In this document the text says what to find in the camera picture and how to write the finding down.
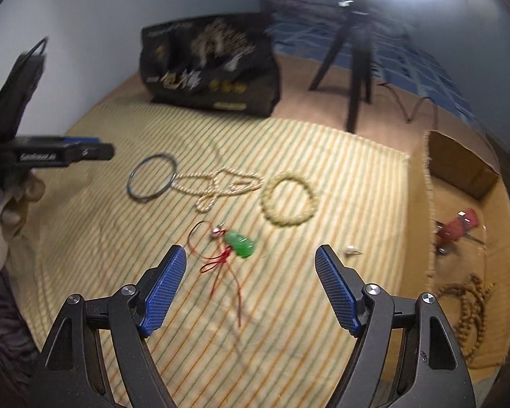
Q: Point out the dark bundled cloth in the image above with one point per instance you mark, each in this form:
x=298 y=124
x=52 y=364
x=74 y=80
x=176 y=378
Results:
x=289 y=0

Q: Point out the black tripod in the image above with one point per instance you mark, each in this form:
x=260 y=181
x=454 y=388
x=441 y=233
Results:
x=359 y=72

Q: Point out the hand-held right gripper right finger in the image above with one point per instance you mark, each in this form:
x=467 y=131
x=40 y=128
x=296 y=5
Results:
x=335 y=289

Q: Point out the striped cloth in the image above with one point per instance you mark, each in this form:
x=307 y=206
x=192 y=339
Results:
x=301 y=157

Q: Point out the blue checked blanket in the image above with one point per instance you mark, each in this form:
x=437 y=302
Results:
x=429 y=76

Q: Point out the black bag gold print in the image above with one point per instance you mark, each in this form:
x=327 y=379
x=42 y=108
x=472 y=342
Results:
x=204 y=72

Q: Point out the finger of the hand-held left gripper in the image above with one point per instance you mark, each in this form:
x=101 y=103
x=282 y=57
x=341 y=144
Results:
x=91 y=152

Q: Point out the silver bangle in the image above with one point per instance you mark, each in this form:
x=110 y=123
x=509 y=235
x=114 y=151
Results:
x=130 y=180

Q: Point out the cardboard box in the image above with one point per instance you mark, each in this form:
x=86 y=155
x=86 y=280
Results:
x=454 y=157

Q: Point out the person's left hand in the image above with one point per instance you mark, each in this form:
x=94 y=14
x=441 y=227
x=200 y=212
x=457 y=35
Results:
x=23 y=204

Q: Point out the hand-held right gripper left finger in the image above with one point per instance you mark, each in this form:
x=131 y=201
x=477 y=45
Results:
x=165 y=289

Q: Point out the dark grey cloth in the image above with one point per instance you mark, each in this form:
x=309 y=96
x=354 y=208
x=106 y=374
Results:
x=4 y=327

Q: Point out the small silver earring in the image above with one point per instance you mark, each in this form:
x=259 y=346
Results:
x=352 y=250

